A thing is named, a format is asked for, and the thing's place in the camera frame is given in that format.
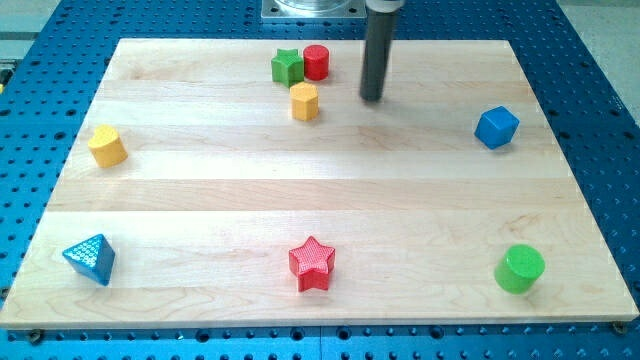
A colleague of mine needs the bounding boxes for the yellow hexagon block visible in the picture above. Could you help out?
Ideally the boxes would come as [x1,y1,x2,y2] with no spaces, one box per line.
[290,82,319,121]

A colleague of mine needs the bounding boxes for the red star block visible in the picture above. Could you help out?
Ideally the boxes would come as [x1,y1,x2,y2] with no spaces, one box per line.
[288,236,336,292]

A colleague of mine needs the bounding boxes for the wooden board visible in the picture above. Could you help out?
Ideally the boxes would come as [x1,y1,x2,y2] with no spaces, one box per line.
[1,39,638,329]

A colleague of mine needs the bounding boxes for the green star block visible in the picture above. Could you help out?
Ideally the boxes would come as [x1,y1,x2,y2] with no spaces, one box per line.
[271,48,305,87]

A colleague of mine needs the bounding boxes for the red cylinder block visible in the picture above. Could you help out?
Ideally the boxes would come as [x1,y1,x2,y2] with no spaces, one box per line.
[303,44,330,81]

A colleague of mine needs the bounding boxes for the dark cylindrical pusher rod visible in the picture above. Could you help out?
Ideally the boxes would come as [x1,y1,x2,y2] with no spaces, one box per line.
[359,0,405,102]

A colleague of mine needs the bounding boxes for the blue cube block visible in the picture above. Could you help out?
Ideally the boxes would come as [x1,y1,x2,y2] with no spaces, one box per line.
[474,106,520,149]

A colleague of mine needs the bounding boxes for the yellow heart block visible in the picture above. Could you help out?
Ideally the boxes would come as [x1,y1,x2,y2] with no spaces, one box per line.
[88,125,128,168]

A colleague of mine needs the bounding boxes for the green cylinder block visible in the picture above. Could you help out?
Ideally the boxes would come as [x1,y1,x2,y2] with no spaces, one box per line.
[494,244,546,294]

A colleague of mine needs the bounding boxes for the blue triangle block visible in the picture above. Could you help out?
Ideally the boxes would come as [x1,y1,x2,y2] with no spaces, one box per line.
[62,234,116,286]

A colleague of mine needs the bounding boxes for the blue perforated metal table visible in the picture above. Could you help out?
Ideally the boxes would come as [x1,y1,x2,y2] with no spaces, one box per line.
[1,0,639,359]

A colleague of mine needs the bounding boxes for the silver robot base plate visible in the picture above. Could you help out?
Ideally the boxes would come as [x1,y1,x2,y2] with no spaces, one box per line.
[261,0,366,20]

